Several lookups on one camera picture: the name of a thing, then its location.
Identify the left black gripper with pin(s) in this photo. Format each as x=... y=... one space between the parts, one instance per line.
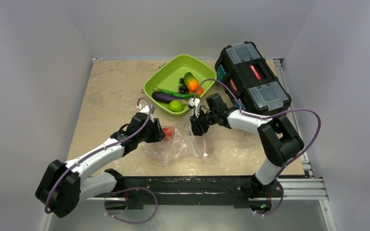
x=157 y=134

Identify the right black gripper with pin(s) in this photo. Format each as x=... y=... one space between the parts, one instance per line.
x=196 y=124

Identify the red fake tomato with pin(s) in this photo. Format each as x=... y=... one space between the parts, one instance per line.
x=169 y=132

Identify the clear zip top bag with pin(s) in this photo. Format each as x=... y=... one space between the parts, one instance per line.
x=182 y=144

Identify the green fake fruit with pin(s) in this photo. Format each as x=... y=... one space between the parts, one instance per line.
x=176 y=106

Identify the green fake bean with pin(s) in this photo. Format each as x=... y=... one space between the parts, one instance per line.
x=176 y=94

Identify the orange fake fruit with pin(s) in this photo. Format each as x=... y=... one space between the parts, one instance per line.
x=199 y=92

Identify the purple fake eggplant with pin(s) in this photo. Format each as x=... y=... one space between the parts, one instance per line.
x=166 y=98

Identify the dark fake grape bunch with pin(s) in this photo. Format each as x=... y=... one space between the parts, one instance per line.
x=182 y=88

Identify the orange green fake mango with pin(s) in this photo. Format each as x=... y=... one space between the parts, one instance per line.
x=191 y=82

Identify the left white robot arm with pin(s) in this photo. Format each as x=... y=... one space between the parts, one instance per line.
x=60 y=187

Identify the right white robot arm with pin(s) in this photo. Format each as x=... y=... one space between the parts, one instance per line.
x=280 y=140

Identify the green plastic tray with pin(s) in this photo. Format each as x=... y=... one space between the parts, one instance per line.
x=168 y=76

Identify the black Delixi toolbox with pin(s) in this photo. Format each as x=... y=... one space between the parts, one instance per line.
x=250 y=80

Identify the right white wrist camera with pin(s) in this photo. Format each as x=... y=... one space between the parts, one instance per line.
x=195 y=105

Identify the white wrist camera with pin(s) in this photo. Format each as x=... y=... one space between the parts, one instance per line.
x=147 y=109
x=195 y=105

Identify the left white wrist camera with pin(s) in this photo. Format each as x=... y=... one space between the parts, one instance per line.
x=147 y=109

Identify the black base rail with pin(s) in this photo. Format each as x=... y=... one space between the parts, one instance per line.
x=236 y=191

